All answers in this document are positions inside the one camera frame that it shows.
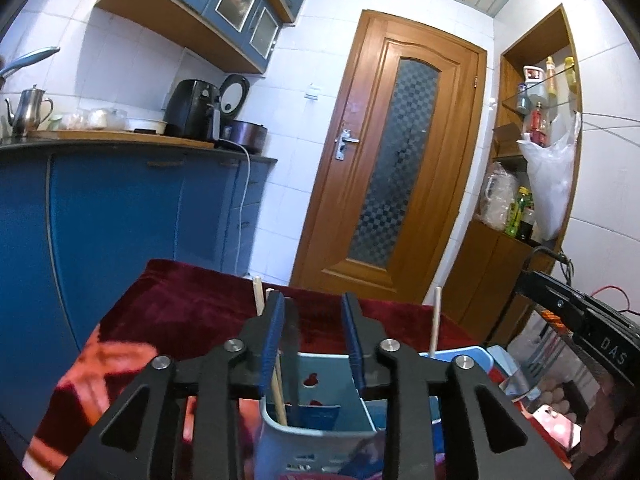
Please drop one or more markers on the blue wooden wall cabinet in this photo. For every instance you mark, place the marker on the blue wooden wall cabinet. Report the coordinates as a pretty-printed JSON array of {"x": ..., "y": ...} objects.
[{"x": 190, "y": 15}]

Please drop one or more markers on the light blue utensil holder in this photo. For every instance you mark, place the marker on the light blue utensil holder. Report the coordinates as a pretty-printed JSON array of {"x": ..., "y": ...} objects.
[{"x": 325, "y": 395}]

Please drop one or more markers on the red floral blanket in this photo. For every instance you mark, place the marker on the red floral blanket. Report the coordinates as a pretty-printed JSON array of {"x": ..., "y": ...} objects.
[{"x": 165, "y": 310}]

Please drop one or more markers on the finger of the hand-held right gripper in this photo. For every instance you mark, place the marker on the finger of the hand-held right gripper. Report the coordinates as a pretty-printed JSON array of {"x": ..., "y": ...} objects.
[{"x": 550, "y": 292}]

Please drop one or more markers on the dark sauce bottle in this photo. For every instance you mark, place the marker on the dark sauce bottle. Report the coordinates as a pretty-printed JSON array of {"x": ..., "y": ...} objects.
[{"x": 526, "y": 222}]

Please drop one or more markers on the black metal rack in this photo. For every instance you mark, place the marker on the black metal rack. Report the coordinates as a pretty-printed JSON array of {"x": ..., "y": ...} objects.
[{"x": 505, "y": 310}]

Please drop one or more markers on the yellow squeeze bottle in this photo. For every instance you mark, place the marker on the yellow squeeze bottle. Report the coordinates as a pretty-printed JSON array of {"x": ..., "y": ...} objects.
[
  {"x": 570, "y": 75},
  {"x": 551, "y": 77}
]

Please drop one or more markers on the green bottle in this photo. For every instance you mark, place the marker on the green bottle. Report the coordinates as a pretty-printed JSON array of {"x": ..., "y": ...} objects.
[{"x": 514, "y": 212}]

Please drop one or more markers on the steel kettle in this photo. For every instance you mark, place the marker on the steel kettle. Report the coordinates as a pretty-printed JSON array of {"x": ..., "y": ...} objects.
[{"x": 27, "y": 115}]

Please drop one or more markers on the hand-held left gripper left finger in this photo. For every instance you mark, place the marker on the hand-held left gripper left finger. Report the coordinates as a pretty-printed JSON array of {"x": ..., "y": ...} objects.
[{"x": 272, "y": 345}]

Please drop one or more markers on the white light switch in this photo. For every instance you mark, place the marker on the white light switch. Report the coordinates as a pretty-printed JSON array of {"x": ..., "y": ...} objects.
[{"x": 313, "y": 92}]

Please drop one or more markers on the white dishes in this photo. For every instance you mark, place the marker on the white dishes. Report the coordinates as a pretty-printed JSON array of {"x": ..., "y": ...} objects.
[{"x": 145, "y": 124}]

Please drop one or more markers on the blue plastic box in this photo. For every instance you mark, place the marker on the blue plastic box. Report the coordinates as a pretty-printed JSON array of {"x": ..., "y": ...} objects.
[{"x": 505, "y": 367}]

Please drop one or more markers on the grey glass jar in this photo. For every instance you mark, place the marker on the grey glass jar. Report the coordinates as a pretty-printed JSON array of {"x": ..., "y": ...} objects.
[{"x": 523, "y": 100}]

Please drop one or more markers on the blue base cabinets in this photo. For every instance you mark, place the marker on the blue base cabinets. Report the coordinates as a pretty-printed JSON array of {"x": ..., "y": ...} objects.
[{"x": 125, "y": 210}]

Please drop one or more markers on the wooden door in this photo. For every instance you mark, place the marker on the wooden door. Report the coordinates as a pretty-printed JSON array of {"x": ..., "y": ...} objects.
[{"x": 435, "y": 135}]

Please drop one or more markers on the wooden chopstick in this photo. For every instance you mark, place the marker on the wooden chopstick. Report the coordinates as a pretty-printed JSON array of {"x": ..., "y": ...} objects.
[
  {"x": 435, "y": 320},
  {"x": 277, "y": 395}
]

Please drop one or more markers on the black rice cooker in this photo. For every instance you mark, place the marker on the black rice cooker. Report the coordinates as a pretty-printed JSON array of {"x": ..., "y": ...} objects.
[{"x": 245, "y": 135}]

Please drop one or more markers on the person's right hand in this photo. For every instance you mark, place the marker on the person's right hand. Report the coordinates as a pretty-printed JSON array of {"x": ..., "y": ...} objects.
[{"x": 607, "y": 410}]

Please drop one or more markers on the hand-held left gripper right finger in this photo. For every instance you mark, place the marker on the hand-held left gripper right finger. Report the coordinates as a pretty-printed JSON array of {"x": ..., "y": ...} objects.
[{"x": 353, "y": 345}]

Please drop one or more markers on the eggs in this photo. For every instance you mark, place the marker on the eggs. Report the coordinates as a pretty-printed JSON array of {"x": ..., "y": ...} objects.
[{"x": 557, "y": 395}]

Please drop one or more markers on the clear bag of food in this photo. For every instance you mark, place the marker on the clear bag of food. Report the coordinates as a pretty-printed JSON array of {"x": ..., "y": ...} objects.
[{"x": 497, "y": 197}]

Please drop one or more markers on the white plastic bag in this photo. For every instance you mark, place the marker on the white plastic bag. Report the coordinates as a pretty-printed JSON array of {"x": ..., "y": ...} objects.
[{"x": 552, "y": 180}]

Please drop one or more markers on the black air fryer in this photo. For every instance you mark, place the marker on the black air fryer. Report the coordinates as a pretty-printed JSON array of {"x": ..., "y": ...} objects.
[{"x": 192, "y": 107}]

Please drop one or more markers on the smartphone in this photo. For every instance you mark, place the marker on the smartphone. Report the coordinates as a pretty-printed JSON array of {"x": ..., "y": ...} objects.
[{"x": 552, "y": 422}]

